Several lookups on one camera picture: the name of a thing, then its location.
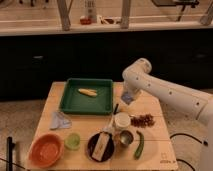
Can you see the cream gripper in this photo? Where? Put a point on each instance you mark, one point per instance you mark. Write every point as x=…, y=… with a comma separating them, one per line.
x=136, y=92

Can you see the blue sponge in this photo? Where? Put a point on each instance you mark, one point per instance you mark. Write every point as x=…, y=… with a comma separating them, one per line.
x=127, y=98

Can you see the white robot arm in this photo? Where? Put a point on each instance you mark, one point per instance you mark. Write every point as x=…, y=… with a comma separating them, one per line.
x=137, y=78

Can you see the green plastic tray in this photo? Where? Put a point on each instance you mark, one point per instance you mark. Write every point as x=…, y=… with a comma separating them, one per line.
x=74, y=102

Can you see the black marker pen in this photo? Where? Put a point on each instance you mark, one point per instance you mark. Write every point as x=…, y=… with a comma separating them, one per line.
x=115, y=109

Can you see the white round container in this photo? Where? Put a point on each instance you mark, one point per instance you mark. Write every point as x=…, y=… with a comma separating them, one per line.
x=121, y=121

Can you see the silver metal cup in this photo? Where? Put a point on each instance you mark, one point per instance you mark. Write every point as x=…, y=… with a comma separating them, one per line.
x=124, y=138

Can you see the wooden block on plate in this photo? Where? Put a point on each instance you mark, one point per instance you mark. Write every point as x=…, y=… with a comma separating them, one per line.
x=102, y=148

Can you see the green cucumber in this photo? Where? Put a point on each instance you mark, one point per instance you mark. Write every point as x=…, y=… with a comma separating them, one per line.
x=139, y=149

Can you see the black round plate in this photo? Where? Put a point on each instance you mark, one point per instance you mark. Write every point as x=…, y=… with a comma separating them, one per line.
x=92, y=142

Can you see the small green cup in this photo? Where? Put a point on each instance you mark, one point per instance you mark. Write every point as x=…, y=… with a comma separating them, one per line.
x=72, y=142

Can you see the blue folded cloth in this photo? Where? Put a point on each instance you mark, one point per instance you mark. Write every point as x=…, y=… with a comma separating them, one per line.
x=58, y=121

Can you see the red object on shelf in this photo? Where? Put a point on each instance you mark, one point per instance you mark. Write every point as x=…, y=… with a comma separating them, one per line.
x=85, y=21

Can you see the orange plastic bowl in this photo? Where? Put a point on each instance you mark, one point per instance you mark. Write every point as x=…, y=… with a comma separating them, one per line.
x=46, y=150

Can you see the black stand at left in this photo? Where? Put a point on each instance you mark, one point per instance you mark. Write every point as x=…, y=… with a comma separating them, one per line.
x=9, y=154

